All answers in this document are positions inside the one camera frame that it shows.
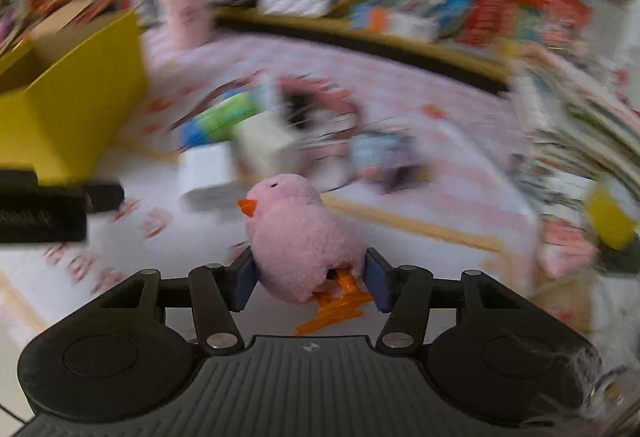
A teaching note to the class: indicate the white box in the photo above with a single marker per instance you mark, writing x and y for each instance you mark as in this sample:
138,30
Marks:
207,172
260,144

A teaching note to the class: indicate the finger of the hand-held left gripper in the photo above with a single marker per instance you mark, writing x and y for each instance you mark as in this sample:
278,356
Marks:
45,214

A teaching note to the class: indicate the yellow box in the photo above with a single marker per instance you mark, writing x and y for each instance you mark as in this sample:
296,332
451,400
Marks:
75,112

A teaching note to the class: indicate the pile of books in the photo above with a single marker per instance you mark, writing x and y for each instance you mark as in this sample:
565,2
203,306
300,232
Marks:
575,127

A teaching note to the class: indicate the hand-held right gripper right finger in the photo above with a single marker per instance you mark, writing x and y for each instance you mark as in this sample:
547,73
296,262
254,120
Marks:
377,286

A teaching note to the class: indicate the wooden shelf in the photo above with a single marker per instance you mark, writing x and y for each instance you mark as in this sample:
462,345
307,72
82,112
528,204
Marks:
450,55

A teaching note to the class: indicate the yellow card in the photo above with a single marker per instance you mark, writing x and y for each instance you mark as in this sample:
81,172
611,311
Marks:
611,217

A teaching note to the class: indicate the pink patterned cup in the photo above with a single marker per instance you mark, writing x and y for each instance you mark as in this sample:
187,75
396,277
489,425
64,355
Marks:
187,7

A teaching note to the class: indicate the green and blue packet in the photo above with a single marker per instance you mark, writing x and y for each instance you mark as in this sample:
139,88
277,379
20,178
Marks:
220,119

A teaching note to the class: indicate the blue orange white carton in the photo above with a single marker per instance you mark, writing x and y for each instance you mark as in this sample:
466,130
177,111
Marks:
387,21

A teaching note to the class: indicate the pink checked desk mat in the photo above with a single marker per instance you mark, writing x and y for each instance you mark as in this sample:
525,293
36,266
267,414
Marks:
450,177

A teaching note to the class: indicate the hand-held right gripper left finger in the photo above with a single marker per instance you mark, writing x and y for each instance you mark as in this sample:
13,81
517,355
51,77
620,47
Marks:
242,281

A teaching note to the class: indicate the pink plush chick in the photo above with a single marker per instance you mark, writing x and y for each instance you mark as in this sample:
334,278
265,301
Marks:
295,237

